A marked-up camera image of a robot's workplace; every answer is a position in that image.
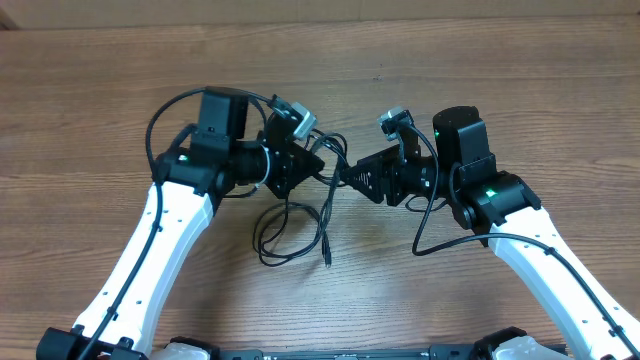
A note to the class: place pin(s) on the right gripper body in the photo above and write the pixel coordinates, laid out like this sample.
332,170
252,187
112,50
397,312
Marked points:
415,177

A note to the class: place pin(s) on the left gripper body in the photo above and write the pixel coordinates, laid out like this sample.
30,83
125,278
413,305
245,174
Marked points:
281,168

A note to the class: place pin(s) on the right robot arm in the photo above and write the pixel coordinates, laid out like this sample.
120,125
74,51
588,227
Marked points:
503,213

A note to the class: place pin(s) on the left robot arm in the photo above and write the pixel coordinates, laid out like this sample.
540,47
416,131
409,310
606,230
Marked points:
240,138

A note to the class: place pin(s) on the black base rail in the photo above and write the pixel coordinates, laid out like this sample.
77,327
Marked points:
433,352

